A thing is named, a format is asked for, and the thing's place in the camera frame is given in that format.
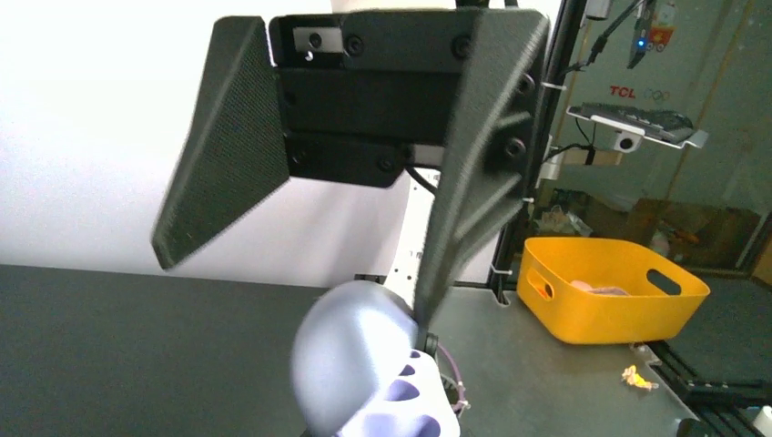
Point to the black enclosure frame post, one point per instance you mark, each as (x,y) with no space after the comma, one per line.
(557,58)

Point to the purple earbud charging case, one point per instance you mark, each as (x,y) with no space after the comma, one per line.
(354,369)

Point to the small pale debris item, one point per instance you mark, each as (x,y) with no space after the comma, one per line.
(633,378)

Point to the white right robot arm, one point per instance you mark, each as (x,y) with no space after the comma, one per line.
(413,229)

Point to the yellow plastic bin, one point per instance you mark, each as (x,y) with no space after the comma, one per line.
(606,291)

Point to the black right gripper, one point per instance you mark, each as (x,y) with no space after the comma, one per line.
(358,92)

